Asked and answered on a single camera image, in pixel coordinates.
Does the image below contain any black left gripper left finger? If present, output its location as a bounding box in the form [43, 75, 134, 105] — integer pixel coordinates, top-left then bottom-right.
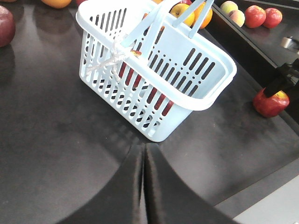
[60, 146, 144, 224]

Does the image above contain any orange far right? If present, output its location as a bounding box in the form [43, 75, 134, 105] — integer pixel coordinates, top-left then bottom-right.
[192, 2, 213, 29]

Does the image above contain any black wood display table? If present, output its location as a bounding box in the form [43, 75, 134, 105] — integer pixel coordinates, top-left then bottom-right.
[0, 0, 299, 224]

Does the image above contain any light blue plastic basket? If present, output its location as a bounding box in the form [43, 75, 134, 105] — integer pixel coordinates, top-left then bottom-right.
[76, 0, 236, 142]

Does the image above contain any red apple right table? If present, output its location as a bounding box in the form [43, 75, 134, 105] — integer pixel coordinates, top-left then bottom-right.
[263, 8, 283, 28]

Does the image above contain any orange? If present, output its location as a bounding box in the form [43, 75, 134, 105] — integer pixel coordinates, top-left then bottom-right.
[192, 2, 213, 29]
[42, 0, 71, 9]

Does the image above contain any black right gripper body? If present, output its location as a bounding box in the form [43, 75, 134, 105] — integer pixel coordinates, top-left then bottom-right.
[278, 62, 299, 93]

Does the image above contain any yellow apple right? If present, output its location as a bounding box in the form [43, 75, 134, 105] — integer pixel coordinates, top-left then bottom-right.
[170, 3, 195, 27]

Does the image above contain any small dark red apple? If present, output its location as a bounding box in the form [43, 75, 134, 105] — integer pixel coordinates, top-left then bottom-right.
[0, 6, 15, 48]

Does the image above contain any orange back left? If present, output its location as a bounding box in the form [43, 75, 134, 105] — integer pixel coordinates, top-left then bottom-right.
[42, 0, 71, 9]

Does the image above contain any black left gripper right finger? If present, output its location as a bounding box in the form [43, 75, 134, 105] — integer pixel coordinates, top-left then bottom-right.
[144, 144, 235, 224]

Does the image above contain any red apple beside basket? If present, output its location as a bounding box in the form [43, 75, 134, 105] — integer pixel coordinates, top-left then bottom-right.
[245, 5, 266, 28]

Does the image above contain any pale peach right table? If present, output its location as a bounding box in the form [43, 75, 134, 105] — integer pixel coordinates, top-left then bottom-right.
[228, 9, 245, 27]

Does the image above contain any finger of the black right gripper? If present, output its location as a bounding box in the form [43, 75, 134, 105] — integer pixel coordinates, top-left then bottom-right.
[263, 76, 285, 97]

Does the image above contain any pale yellow pear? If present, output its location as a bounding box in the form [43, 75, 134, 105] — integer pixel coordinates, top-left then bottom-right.
[220, 0, 238, 15]

